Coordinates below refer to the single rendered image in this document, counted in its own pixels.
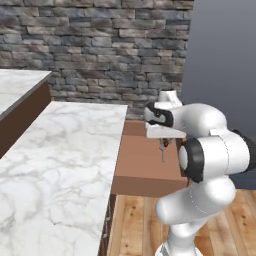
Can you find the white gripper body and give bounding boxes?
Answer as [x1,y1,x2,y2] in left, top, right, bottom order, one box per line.
[145,122,187,140]

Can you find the brown raised counter cabinet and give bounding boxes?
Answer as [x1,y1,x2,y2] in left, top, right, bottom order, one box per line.
[0,79,52,159]

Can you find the open brown wooden drawer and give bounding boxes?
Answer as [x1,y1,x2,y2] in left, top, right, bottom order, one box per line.
[110,119,190,198]

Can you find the brown counter cabinet front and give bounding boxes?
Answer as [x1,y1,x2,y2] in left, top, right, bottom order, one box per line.
[97,193,118,256]

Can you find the metallic utensil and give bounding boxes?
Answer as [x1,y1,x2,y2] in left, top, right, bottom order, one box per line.
[159,138,170,164]

